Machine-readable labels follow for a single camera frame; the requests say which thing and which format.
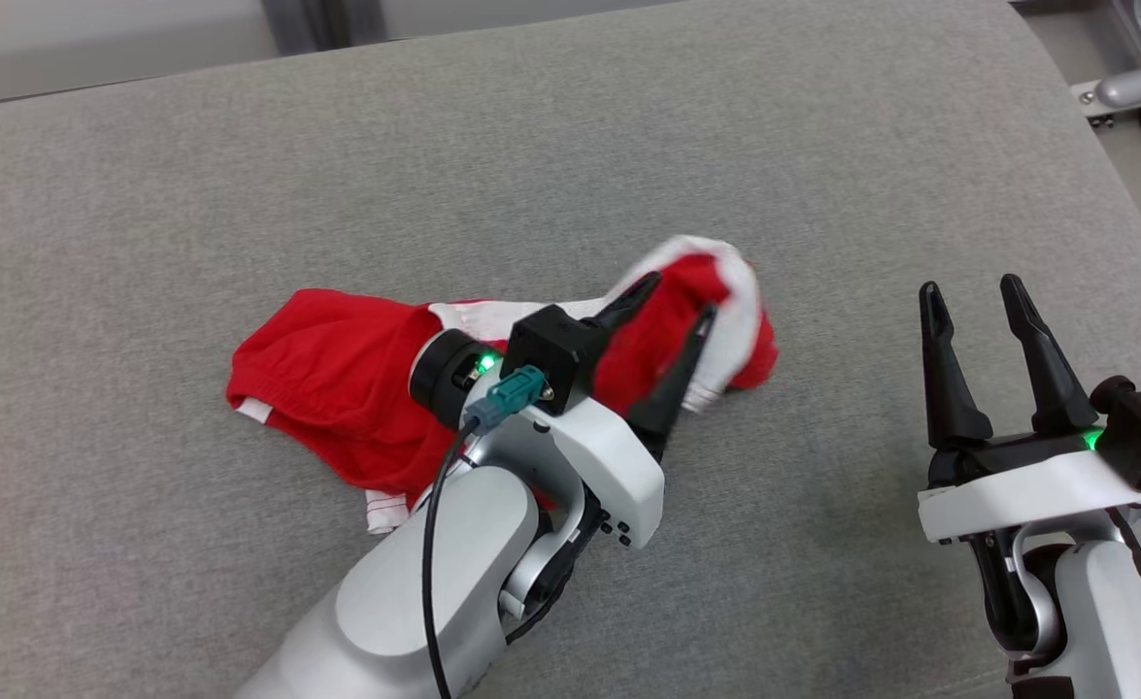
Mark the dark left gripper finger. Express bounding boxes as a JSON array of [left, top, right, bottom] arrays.
[[589, 272, 663, 336], [625, 304, 719, 457]]

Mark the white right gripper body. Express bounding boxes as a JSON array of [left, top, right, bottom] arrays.
[[918, 427, 1141, 545]]

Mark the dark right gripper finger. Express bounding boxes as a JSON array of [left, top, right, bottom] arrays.
[[1000, 274, 1101, 437], [920, 282, 994, 450]]

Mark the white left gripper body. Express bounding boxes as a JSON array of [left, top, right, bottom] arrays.
[[410, 330, 666, 549]]

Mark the red shorts white waistband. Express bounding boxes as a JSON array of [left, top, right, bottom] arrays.
[[226, 235, 780, 535]]

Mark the left arm teal-plug black cable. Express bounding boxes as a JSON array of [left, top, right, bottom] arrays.
[[421, 366, 547, 699]]

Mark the white metal frame with caster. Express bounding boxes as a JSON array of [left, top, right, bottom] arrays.
[[1070, 0, 1141, 135]]

